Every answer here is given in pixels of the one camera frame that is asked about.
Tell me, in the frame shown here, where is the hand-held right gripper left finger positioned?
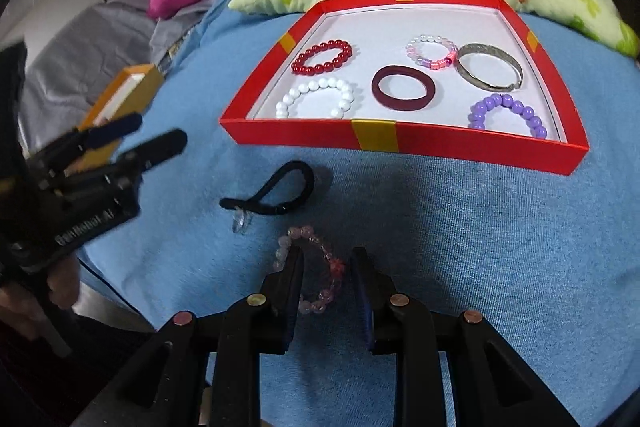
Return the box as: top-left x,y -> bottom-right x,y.
70,246 -> 306,427

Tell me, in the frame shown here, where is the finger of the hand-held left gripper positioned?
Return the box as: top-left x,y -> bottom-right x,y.
47,113 -> 144,160
112,130 -> 189,175

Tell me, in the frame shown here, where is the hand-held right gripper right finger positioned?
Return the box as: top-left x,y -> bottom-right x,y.
350,246 -> 582,427

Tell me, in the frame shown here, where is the pale pink bead bracelet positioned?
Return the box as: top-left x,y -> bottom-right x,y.
272,224 -> 347,314

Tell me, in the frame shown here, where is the black hair tie with charm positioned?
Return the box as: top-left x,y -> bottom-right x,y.
219,160 -> 316,236

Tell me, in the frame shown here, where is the red shallow gift box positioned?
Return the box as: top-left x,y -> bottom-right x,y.
219,0 -> 590,177

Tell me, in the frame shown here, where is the red bead bracelet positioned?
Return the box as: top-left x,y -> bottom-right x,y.
290,39 -> 353,77

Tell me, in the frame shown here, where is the dark red hair band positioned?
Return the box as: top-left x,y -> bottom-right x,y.
371,65 -> 435,112

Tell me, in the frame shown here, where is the white and pink bead bracelet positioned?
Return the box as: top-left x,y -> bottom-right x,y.
405,33 -> 459,71

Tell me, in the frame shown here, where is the purple bead bracelet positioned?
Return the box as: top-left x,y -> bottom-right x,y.
467,92 -> 549,140

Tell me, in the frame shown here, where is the silver metal bangle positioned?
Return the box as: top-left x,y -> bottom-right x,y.
457,41 -> 525,92

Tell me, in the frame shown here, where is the person's left hand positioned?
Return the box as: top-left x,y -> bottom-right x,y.
0,252 -> 84,360

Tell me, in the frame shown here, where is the orange narrow box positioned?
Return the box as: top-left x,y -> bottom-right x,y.
76,64 -> 165,168

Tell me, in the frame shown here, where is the grey blanket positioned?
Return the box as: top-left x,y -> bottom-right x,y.
24,0 -> 237,128

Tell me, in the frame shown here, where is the blue denim cloth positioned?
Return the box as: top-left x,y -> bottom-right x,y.
79,0 -> 640,427

